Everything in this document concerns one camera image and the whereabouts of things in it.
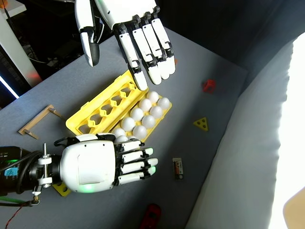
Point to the white light strip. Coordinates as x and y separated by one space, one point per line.
8 87

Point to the red toy car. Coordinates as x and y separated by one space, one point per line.
151 214

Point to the small battery pack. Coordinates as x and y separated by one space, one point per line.
178 168

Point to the grey table cloth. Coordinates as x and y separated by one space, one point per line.
186 148

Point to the yellow three-hole triangle block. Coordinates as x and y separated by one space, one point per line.
202 128

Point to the wooden U-shaped frame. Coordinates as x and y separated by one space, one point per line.
35 124

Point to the white backdrop sheet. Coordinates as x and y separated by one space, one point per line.
250 143

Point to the white desk leg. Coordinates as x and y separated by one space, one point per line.
16 47

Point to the yellow egg carton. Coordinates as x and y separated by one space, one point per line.
102 93

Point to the black backdrop cloth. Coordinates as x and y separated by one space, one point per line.
226 28

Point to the red open cube block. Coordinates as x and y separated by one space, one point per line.
210 83

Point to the yellow two-hole rectangular block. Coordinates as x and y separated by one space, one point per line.
62 190

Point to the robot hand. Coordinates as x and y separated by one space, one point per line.
128 14
88 164

